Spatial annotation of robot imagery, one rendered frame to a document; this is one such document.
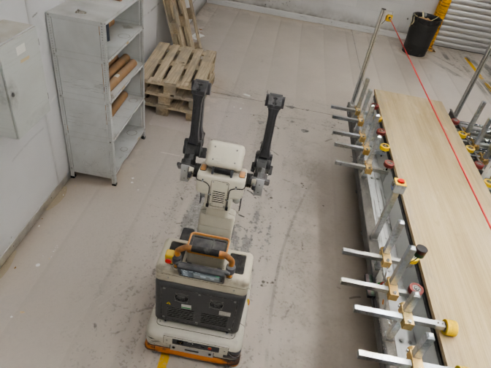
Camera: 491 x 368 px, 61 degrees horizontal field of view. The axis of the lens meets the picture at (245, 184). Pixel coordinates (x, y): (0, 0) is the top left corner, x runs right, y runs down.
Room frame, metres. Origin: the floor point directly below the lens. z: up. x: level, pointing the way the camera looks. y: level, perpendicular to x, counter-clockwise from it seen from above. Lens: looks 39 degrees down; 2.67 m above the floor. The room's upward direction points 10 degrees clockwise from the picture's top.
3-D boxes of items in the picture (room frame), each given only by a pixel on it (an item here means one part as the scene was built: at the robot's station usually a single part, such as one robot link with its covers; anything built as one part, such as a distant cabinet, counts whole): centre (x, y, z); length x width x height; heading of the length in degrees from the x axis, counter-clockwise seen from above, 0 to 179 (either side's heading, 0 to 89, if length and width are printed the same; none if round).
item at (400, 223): (1.86, -0.94, 0.89); 0.04 x 0.04 x 0.48; 89
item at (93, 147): (3.42, 1.44, 0.78); 0.90 x 0.45 x 1.55; 179
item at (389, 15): (4.17, -1.02, 1.20); 0.15 x 0.12 x 1.00; 179
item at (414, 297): (1.36, -0.93, 0.86); 0.04 x 0.04 x 0.48; 89
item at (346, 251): (1.82, -0.88, 0.83); 0.43 x 0.03 x 0.04; 89
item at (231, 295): (1.62, 0.14, 0.59); 0.55 x 0.34 x 0.83; 89
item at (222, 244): (1.59, 0.14, 0.87); 0.23 x 0.15 x 0.11; 89
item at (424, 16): (8.49, -2.83, 0.36); 0.59 x 0.58 x 0.73; 179
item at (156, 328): (1.71, 0.14, 0.16); 0.67 x 0.64 x 0.25; 179
